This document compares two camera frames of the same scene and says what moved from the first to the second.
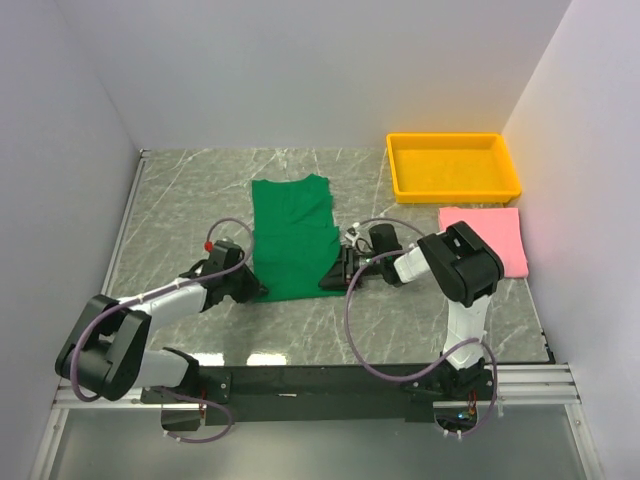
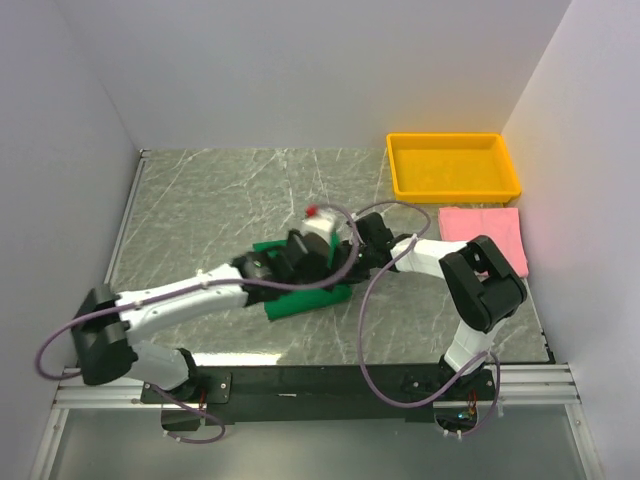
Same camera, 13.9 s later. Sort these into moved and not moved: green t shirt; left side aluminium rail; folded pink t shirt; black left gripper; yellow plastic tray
Moved: green t shirt; black left gripper
Not moved: yellow plastic tray; left side aluminium rail; folded pink t shirt
